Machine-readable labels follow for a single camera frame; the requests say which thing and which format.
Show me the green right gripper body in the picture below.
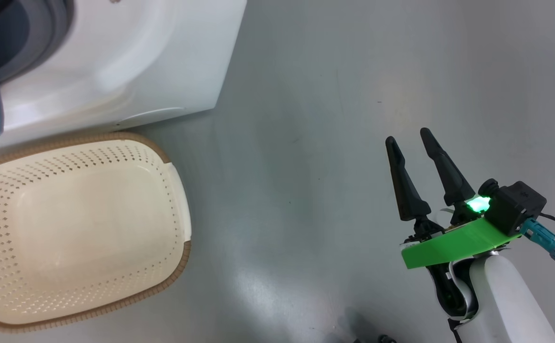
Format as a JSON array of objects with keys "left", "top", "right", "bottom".
[{"left": 401, "top": 198, "right": 521, "bottom": 270}]

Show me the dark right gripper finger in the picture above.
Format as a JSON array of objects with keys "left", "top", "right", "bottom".
[
  {"left": 385, "top": 136, "right": 432, "bottom": 222},
  {"left": 420, "top": 128, "right": 476, "bottom": 207}
]

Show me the white washing machine body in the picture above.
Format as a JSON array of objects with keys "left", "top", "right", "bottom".
[{"left": 0, "top": 0, "right": 248, "bottom": 162}]

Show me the round white filter cover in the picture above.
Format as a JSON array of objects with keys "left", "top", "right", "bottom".
[{"left": 115, "top": 107, "right": 185, "bottom": 130}]

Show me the cream perforated laundry basket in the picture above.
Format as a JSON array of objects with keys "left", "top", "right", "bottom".
[{"left": 0, "top": 132, "right": 192, "bottom": 333}]

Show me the teal cable connector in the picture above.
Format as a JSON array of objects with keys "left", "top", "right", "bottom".
[{"left": 519, "top": 218, "right": 555, "bottom": 264}]

